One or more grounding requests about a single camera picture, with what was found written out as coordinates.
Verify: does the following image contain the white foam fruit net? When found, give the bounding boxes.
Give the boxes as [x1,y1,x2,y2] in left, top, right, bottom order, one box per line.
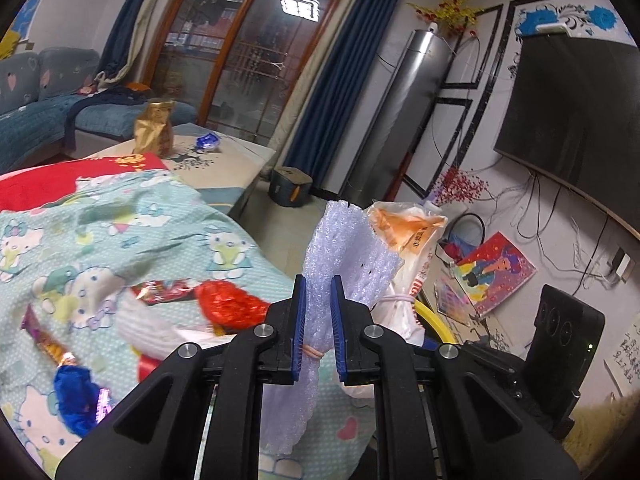
[115,289,186,361]

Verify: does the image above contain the red wrapper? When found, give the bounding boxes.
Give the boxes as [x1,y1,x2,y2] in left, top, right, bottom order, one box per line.
[194,280,269,332]

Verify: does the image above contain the blue plastic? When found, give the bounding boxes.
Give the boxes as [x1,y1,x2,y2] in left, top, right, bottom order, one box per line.
[53,365,101,438]

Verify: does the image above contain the purple candy wrapper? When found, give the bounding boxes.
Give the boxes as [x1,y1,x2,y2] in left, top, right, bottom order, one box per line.
[21,304,78,367]

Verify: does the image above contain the white orange plastic bag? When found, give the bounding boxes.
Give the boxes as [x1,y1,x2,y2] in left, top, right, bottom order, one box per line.
[342,200,449,401]

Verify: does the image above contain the white foam wrap sheet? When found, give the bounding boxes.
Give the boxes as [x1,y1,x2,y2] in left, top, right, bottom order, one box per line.
[260,200,401,454]

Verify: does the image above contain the red snack packet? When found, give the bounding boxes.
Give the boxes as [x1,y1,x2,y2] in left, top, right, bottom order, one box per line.
[130,278,200,306]

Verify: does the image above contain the yellow rim trash bin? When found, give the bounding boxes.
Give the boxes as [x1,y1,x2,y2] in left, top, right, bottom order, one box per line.
[413,299,458,344]

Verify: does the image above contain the red berry decoration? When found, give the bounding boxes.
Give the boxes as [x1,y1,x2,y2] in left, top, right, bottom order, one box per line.
[431,167,488,207]

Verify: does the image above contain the Hello Kitty green bedsheet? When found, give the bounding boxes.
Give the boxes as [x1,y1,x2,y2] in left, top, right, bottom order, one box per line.
[1,170,293,478]

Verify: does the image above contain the coffee table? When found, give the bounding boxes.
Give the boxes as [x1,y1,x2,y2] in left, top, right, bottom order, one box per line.
[89,121,277,219]

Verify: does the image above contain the blue crumpled wrapper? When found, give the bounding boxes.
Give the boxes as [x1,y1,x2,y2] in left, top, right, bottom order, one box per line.
[194,131,221,153]

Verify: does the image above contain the silver tower air conditioner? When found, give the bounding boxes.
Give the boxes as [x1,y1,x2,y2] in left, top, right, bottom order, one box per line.
[340,29,451,208]

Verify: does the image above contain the gold paper bag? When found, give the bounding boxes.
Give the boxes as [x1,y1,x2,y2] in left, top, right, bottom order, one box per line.
[132,100,175,157]

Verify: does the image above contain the red blanket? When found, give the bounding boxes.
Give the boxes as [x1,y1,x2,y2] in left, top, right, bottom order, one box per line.
[0,154,167,211]

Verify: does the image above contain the yellow flower decoration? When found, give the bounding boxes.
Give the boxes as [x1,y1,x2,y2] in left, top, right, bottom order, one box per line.
[408,0,483,35]

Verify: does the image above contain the blue sofa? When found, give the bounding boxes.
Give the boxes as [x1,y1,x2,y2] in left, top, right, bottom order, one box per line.
[0,46,198,174]

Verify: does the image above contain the blue curtain right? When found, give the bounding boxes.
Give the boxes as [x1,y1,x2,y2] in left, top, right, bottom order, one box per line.
[283,0,398,184]

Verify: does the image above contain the blue curtain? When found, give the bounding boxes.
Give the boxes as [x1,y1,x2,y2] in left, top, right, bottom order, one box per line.
[96,0,153,88]
[283,0,398,184]

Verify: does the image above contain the wooden glass sliding door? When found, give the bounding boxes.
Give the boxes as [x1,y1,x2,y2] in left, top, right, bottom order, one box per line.
[143,0,340,145]

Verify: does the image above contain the blue curtain left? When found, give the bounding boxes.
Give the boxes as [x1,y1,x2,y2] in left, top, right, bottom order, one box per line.
[96,0,153,88]

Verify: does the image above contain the wall mounted television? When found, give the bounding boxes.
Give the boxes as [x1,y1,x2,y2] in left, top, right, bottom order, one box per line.
[495,34,639,235]

